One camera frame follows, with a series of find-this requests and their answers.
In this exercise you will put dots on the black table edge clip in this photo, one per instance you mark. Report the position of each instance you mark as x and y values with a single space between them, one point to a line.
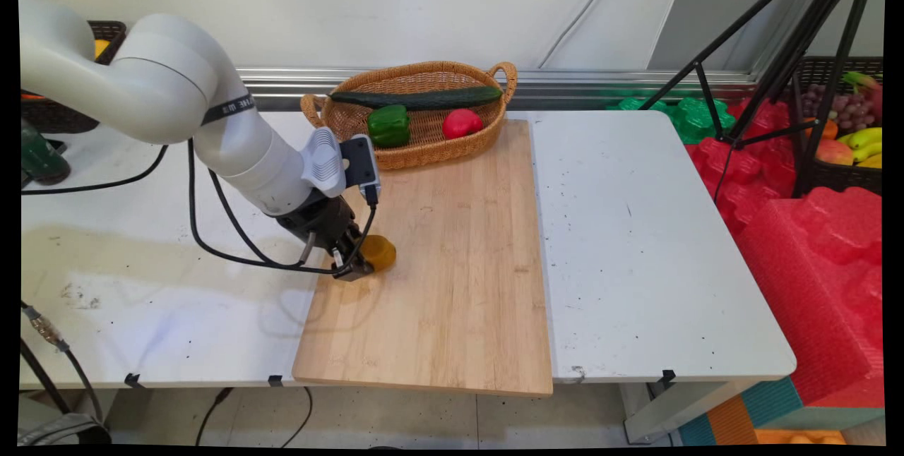
668 375
132 380
275 380

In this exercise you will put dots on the green foam block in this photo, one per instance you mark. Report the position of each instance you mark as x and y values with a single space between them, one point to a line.
696 121

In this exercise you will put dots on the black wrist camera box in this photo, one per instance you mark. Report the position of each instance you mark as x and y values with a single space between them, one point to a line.
360 163

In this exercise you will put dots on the dark wicker fruit basket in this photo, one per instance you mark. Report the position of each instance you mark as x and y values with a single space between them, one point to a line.
63 121

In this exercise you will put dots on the white table leg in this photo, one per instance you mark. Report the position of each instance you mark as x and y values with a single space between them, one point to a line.
671 410

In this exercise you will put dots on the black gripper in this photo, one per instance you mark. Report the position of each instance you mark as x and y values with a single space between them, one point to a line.
318 219

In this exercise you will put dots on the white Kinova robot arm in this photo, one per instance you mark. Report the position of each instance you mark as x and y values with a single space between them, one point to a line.
162 82

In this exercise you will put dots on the black mesh fruit basket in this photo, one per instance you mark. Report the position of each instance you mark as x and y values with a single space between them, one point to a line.
840 179

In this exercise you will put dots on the red apple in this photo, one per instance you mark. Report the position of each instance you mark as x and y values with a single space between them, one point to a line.
462 123

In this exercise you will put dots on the orange round fruit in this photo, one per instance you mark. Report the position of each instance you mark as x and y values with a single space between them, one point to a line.
30 97

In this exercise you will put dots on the red foam block pile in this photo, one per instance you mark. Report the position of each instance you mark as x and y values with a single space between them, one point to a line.
812 265

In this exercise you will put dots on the yellow fruit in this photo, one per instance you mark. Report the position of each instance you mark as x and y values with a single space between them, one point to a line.
102 49

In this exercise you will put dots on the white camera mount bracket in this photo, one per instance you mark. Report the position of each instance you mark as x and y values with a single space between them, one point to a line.
323 159

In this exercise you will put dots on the purple grape bunch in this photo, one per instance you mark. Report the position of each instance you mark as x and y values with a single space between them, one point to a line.
851 110

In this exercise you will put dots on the black tripod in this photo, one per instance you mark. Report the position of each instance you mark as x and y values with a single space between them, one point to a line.
812 25

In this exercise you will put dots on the small orange fruit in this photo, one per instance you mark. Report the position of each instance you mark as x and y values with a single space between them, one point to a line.
828 128

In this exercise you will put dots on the dark green cucumber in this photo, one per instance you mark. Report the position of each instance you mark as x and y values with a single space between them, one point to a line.
424 97

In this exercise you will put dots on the woven wicker basket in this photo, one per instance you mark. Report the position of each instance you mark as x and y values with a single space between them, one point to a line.
431 152

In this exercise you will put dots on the aluminium wall rail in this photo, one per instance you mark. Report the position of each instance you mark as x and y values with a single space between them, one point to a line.
600 79

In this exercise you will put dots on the yellow green bananas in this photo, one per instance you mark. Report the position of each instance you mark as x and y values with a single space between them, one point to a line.
865 140

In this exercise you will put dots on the orange pink peach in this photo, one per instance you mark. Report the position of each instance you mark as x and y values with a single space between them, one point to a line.
833 152

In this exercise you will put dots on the wooden cutting board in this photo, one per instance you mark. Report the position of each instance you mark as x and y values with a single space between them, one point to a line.
452 286

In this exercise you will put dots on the teal orange foam mat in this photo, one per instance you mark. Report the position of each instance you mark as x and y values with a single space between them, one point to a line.
756 414

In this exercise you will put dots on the brown potato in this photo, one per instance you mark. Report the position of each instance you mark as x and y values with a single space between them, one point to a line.
381 253

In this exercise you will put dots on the green bell pepper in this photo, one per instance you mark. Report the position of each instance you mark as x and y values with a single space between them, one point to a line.
388 126

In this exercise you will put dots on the dark green clamp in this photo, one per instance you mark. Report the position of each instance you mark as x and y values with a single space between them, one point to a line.
42 159

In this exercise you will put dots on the grey base on floor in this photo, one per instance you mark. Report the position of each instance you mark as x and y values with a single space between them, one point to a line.
67 431

